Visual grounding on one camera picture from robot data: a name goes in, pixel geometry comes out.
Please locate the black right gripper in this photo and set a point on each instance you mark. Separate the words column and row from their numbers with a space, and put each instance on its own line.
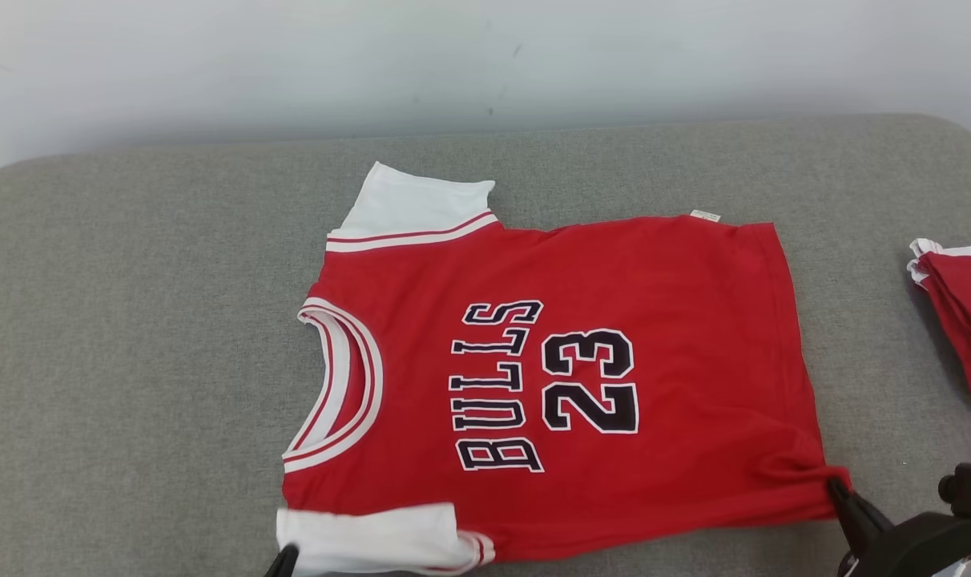
column 918, row 545

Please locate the grey upholstered sofa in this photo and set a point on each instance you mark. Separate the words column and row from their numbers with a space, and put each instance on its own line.
column 133, row 320

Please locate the red shorts with white stripe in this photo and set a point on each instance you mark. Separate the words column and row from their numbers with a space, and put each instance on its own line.
column 970, row 312

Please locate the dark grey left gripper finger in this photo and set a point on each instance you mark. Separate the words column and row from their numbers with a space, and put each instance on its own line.
column 284, row 562

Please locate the red Bulls 23 jersey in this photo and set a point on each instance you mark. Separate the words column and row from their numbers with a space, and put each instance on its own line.
column 654, row 280

